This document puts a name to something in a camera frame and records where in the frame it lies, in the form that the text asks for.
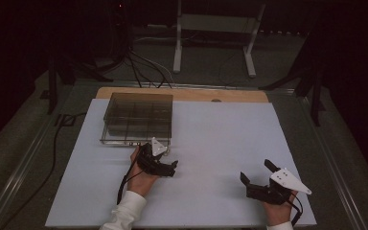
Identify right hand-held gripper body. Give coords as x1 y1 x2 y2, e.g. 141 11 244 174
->
244 167 312 206

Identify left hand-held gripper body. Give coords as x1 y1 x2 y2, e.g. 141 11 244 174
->
136 137 173 177

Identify smoky transparent drawer organiser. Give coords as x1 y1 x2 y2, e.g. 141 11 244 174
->
103 92 174 143

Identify person's left hand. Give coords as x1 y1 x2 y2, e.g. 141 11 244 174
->
128 146 161 197

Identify person's right hand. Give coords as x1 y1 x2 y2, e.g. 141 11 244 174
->
262 190 299 227

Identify white table mat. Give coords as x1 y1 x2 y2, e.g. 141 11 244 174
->
44 98 317 228

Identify black tripod stand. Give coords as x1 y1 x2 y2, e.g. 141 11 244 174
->
39 54 114 115
258 32 329 127

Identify white metal stand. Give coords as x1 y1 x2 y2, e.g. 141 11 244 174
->
172 0 266 79

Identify right hand-held gripper black cable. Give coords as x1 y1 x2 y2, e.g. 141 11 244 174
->
287 191 304 228

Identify hand-held gripper black cable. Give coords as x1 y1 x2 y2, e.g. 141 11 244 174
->
287 191 304 228
116 152 142 205

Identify left hand-held gripper black cable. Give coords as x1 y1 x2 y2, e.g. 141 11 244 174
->
116 152 142 205

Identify black floor cable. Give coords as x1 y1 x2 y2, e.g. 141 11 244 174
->
0 111 88 230

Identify bundle of floor cables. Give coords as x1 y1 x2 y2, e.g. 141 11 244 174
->
106 0 174 89

